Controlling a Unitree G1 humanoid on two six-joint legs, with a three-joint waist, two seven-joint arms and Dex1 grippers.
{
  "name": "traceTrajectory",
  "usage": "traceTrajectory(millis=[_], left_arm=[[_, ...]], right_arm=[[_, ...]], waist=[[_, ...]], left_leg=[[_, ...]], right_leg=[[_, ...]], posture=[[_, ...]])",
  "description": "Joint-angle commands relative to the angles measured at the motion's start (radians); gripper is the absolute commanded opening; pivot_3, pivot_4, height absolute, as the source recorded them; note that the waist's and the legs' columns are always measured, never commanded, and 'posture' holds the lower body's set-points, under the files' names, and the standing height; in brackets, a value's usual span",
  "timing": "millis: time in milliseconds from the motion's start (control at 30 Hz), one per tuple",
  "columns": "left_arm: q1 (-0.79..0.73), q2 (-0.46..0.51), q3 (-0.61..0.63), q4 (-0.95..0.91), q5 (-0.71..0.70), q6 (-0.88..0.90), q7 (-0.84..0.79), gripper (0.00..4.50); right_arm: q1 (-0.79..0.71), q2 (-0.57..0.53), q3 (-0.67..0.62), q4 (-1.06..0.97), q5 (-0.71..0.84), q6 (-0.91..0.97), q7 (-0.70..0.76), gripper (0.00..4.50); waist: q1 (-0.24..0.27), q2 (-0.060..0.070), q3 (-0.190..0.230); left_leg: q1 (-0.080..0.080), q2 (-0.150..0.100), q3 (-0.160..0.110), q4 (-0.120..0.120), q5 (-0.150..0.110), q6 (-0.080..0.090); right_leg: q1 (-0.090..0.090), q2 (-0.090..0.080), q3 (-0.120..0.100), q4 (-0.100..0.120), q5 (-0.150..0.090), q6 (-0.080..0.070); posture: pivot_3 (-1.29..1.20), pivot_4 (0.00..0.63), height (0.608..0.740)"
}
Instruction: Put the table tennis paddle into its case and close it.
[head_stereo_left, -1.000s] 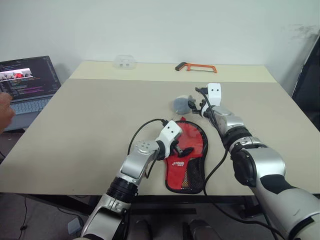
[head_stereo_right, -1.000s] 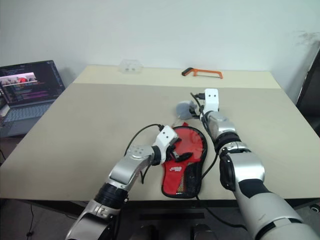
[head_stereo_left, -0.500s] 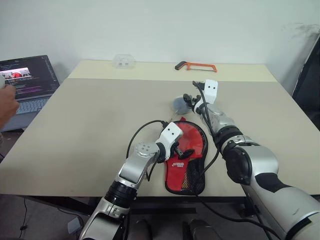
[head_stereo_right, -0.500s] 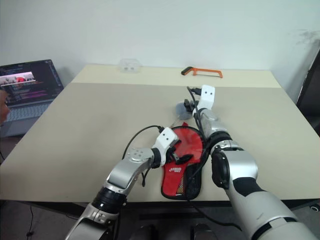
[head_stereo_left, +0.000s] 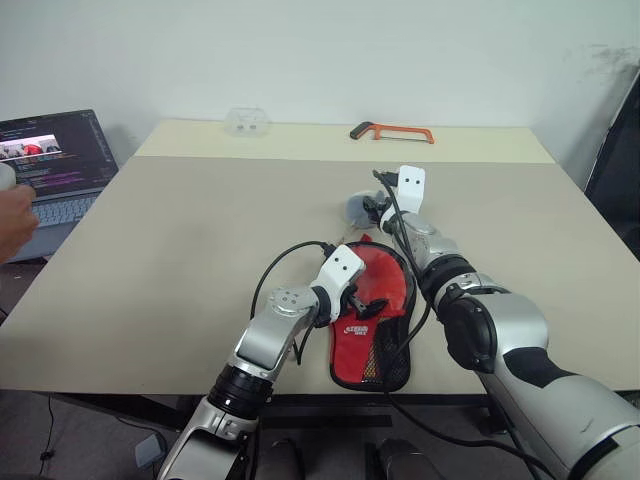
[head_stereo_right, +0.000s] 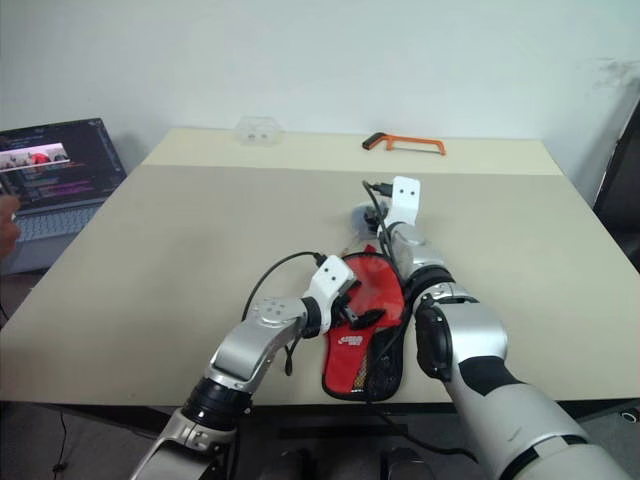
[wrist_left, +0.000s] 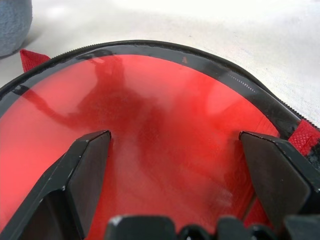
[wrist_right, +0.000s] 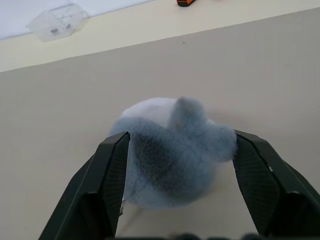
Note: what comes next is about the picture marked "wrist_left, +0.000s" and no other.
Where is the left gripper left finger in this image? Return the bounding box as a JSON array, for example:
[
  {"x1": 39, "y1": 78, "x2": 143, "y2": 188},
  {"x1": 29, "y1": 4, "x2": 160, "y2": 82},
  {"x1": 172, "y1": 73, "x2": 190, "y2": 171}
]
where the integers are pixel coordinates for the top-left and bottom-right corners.
[{"x1": 0, "y1": 129, "x2": 112, "y2": 240}]

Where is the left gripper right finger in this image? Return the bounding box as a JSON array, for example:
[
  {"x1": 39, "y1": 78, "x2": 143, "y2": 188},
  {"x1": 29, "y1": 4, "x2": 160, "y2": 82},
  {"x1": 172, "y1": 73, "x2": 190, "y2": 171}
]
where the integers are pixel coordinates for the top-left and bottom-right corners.
[{"x1": 238, "y1": 129, "x2": 320, "y2": 226}]

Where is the black clear paddle case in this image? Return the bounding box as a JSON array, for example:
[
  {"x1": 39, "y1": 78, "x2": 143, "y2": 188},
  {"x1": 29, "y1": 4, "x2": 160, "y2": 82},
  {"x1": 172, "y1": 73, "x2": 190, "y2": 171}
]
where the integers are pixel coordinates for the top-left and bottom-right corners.
[{"x1": 0, "y1": 39, "x2": 320, "y2": 240}]

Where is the red table tennis paddle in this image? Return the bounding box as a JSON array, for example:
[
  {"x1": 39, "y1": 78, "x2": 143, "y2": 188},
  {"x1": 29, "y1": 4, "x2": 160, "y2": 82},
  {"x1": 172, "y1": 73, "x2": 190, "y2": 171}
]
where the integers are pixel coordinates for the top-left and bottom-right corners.
[{"x1": 0, "y1": 53, "x2": 281, "y2": 240}]

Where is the grey textured round object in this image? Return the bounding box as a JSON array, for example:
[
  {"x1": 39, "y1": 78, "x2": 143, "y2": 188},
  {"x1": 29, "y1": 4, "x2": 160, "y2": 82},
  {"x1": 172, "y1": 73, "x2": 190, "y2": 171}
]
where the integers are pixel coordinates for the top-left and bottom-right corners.
[{"x1": 0, "y1": 0, "x2": 33, "y2": 57}]

